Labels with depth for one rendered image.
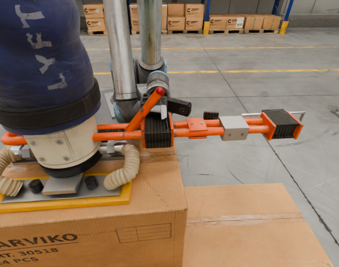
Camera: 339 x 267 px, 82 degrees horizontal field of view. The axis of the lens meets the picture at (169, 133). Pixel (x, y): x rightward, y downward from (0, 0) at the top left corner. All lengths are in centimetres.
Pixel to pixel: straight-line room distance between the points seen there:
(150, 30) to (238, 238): 101
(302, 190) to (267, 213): 101
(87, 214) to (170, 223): 21
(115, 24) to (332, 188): 206
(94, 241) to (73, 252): 9
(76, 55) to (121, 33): 40
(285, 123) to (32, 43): 59
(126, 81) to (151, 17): 33
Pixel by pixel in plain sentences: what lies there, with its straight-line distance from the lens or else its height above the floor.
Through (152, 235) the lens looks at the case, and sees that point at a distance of 63.
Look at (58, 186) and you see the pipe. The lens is 58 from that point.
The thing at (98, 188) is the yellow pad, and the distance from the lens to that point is 57.
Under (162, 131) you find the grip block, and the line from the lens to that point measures 50.
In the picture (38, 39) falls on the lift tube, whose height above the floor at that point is 132.
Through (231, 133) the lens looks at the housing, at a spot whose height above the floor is 107.
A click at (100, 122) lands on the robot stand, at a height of 75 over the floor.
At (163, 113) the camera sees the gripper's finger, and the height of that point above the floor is 112.
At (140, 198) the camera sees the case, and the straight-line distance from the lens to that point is 55.
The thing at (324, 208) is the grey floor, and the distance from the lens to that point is 204.
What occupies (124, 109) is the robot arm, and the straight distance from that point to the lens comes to 84.
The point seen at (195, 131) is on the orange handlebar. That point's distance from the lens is 53.
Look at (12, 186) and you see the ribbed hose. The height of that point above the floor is 100.
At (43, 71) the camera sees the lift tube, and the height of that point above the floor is 127.
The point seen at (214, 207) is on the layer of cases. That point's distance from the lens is 103.
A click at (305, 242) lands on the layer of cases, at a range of 109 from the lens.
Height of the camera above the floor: 140
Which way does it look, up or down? 37 degrees down
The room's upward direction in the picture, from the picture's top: straight up
